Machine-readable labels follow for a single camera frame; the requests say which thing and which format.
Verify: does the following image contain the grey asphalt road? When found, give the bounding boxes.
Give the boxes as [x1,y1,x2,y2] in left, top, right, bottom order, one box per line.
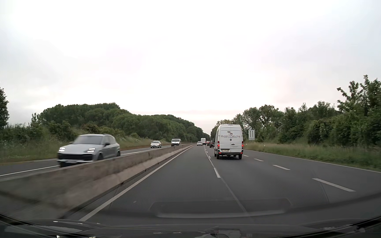
[65,144,381,229]

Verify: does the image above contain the wood of green trees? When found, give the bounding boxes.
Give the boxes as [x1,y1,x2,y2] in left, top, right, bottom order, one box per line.
[0,54,211,146]

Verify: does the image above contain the grey SUV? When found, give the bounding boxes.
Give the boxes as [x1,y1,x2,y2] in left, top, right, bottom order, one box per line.
[57,134,121,167]

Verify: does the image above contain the car's own bonnet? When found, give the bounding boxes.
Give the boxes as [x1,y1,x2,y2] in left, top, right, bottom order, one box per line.
[0,206,381,238]

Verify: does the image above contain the concrete median barrier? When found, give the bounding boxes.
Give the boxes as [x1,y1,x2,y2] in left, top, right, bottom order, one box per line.
[0,143,196,220]

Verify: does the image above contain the row of green trees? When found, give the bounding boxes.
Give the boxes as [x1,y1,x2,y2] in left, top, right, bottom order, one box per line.
[210,75,381,149]

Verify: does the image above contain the grass verge with tall grass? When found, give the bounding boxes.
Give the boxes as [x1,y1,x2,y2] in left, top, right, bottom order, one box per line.
[243,141,381,175]

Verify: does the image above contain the road markings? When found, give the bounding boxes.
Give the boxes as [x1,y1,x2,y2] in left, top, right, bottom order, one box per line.
[79,145,381,221]

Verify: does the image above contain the grass bank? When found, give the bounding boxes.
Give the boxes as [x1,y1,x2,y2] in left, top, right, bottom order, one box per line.
[0,136,171,167]

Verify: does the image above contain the grey asphalt opposite carriageway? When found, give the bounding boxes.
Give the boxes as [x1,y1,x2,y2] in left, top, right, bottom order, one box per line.
[0,145,174,181]

